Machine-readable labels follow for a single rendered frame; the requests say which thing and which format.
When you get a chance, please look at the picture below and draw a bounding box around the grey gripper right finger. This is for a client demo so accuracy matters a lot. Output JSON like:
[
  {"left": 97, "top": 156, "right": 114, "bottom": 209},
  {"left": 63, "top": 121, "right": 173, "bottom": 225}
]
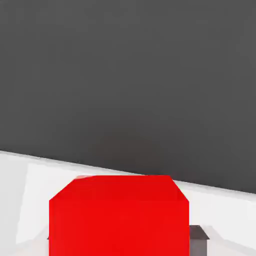
[{"left": 188, "top": 224, "right": 244, "bottom": 256}]

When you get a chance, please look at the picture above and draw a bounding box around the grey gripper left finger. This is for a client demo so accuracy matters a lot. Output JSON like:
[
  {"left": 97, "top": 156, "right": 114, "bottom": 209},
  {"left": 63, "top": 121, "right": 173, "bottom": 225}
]
[{"left": 12, "top": 235, "right": 50, "bottom": 256}]

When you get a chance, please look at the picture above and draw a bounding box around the small red cube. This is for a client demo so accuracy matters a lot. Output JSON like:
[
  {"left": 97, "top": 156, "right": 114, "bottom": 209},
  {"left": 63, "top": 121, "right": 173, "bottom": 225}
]
[{"left": 48, "top": 174, "right": 190, "bottom": 256}]

